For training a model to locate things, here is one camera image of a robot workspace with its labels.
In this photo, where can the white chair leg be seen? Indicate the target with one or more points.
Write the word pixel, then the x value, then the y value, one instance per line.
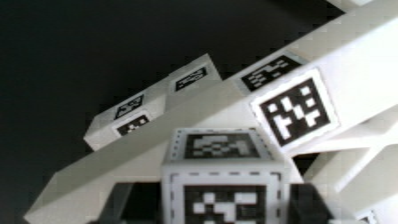
pixel 130 114

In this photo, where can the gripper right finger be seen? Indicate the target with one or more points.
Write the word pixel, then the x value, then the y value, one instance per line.
pixel 307 211

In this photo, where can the white tagged block part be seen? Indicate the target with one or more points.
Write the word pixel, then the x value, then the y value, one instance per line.
pixel 224 178

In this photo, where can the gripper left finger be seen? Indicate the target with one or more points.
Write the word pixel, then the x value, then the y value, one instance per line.
pixel 132 206

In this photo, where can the white chair back frame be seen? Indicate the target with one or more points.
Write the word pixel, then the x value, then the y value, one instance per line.
pixel 315 97

